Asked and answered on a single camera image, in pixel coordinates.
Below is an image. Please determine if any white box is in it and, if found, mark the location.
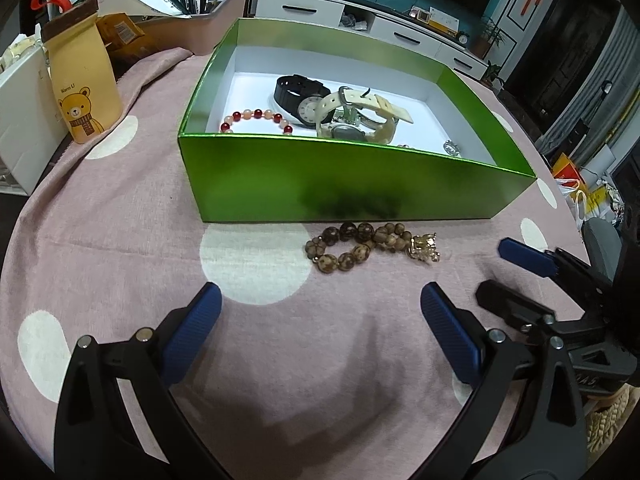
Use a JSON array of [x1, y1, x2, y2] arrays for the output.
[[0, 35, 68, 196]]

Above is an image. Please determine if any pink polka dot tablecloth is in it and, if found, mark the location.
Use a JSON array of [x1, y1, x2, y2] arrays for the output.
[[0, 47, 598, 480]]

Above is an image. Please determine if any beige storage box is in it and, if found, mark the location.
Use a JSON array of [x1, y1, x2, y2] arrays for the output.
[[97, 0, 251, 56]]

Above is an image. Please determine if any small potted plant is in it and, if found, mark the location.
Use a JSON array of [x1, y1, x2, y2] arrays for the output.
[[482, 60, 506, 86]]

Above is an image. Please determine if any orange snack packet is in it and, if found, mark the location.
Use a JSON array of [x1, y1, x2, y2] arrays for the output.
[[96, 12, 147, 61]]

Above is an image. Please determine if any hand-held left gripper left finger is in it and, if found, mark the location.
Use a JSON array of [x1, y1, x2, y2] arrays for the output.
[[54, 281, 223, 480]]

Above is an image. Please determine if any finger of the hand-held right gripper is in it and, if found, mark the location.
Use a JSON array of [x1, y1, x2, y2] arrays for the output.
[[475, 280, 557, 334], [497, 237, 608, 311]]

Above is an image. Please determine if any green cardboard box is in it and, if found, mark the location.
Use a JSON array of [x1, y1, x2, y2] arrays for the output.
[[177, 17, 538, 224]]

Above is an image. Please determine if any white television cabinet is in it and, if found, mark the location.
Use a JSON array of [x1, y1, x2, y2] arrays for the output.
[[255, 0, 491, 81]]

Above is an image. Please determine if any white plastic bag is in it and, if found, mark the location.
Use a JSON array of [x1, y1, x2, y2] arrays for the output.
[[570, 180, 626, 222]]

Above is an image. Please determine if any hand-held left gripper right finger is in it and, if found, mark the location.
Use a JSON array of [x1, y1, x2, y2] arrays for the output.
[[407, 281, 590, 480]]

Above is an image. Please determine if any black strap wristwatch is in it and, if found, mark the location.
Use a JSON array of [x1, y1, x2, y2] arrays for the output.
[[273, 74, 337, 127]]

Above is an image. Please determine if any yellow bear print bottle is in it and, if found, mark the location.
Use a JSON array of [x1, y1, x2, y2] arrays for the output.
[[31, 0, 125, 145]]

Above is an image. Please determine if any cream strap wristwatch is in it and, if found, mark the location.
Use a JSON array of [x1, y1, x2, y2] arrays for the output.
[[315, 86, 415, 145]]

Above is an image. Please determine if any brown bead bracelet gold charm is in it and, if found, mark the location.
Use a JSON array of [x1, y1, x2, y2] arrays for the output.
[[305, 221, 442, 277]]

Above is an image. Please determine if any dark wooden door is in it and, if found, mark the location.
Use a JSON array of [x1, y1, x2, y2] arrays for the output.
[[505, 0, 621, 131]]

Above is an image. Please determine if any red bead bracelet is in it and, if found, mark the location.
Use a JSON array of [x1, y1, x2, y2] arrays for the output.
[[219, 107, 295, 136]]

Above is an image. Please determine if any yellow white desk calendar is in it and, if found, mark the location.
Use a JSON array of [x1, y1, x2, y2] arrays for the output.
[[427, 7, 461, 36]]

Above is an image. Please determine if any slim potted plant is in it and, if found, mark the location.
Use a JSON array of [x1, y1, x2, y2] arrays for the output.
[[472, 17, 506, 58]]

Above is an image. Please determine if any red yellow paper bag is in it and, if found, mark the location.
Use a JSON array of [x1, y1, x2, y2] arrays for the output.
[[552, 155, 583, 182]]

